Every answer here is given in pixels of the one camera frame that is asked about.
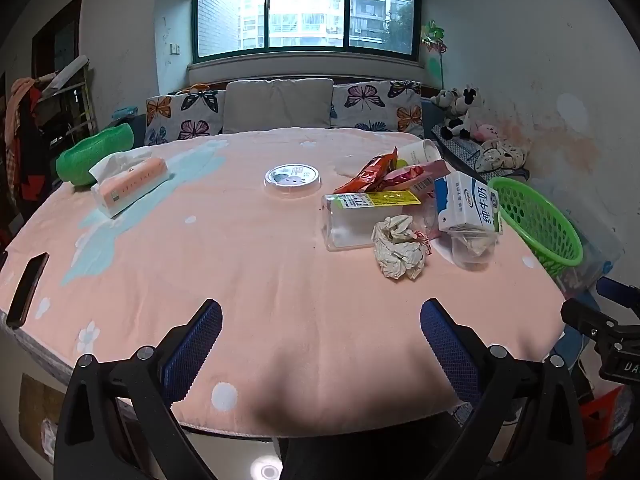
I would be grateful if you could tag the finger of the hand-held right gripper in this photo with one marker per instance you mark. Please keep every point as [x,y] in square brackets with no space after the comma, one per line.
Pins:
[620,292]
[585,317]

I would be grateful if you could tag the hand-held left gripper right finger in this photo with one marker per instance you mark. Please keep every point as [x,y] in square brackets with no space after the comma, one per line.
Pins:
[450,355]

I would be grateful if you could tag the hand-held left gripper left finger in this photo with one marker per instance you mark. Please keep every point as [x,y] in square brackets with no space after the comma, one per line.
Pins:
[195,350]

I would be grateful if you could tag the green plastic basket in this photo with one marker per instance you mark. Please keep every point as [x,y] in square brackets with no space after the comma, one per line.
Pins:
[545,230]

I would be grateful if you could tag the white paper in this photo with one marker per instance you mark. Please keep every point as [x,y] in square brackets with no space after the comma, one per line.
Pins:
[395,250]

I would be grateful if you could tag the blue white milk carton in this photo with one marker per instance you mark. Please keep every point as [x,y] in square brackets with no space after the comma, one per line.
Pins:
[465,200]

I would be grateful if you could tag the red orange snack wrapper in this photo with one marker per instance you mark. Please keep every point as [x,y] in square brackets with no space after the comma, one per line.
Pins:
[367,172]

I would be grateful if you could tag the white paper cup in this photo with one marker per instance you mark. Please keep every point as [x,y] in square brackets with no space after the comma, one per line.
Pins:
[417,152]

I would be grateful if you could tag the red plastic stool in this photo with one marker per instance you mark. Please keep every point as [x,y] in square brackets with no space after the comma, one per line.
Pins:
[600,420]

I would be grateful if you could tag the clear plastic cup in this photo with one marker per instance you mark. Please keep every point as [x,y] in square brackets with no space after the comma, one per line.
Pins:
[470,252]

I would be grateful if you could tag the cardboard box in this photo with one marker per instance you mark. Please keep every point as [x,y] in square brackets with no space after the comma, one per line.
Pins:
[37,410]

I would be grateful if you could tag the pink tissue pack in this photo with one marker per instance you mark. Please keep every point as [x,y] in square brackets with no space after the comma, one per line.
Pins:
[130,185]

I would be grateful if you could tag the black phone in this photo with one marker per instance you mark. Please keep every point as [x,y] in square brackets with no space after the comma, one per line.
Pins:
[27,290]

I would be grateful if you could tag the pink red snack packet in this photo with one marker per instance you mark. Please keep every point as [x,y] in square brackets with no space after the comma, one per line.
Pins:
[415,176]

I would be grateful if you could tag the cream spotted plush toy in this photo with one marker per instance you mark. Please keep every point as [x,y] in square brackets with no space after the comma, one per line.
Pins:
[500,155]

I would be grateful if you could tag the round clear lid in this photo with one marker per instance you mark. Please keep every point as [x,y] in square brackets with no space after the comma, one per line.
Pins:
[292,180]

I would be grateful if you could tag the pink plush toy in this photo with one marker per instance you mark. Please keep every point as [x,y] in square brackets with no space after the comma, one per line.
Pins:
[486,131]

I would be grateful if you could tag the green plastic bowl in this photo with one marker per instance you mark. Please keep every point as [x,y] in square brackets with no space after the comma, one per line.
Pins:
[90,155]

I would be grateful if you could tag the black and white cow plush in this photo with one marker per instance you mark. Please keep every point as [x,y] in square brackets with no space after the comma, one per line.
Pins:
[462,117]

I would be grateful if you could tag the butterfly print pillow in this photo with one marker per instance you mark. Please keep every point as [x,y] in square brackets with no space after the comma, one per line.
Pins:
[375,105]
[185,115]

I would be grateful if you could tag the teal container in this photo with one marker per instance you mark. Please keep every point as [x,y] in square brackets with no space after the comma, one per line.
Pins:
[125,112]

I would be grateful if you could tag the grey white plush toy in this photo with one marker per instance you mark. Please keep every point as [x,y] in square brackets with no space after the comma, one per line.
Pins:
[442,97]

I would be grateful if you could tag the grey pillow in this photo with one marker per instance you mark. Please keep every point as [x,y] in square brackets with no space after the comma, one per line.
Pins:
[277,105]

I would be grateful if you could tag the orange toy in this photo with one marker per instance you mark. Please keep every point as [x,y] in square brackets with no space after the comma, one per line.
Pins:
[195,88]

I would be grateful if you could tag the hanging orange red clothes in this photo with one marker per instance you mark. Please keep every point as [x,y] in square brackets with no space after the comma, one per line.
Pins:
[22,135]

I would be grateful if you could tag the wooden clothes rack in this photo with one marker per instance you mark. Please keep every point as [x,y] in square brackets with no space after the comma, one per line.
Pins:
[70,95]

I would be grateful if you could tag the colourful pinwheel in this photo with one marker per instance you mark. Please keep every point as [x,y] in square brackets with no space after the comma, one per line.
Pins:
[432,37]

